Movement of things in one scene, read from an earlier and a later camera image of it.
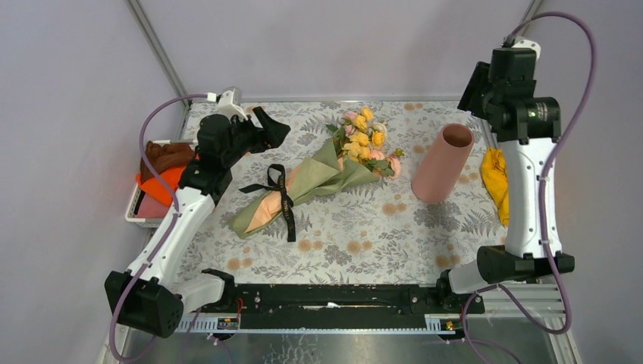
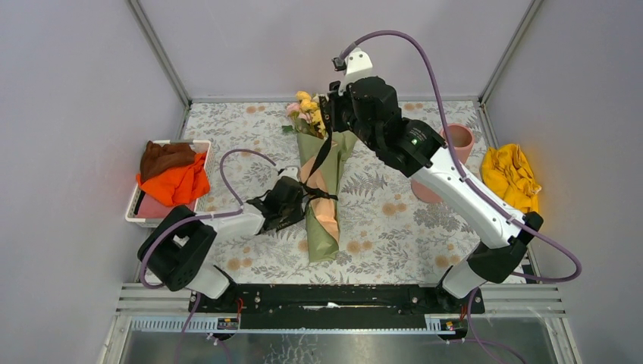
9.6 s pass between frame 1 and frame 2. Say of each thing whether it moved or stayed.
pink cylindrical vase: stayed
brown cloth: stayed
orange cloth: stayed
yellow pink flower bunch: moved
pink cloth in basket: stayed
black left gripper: moved
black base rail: stayed
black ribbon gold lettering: moved
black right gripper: moved
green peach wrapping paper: moved
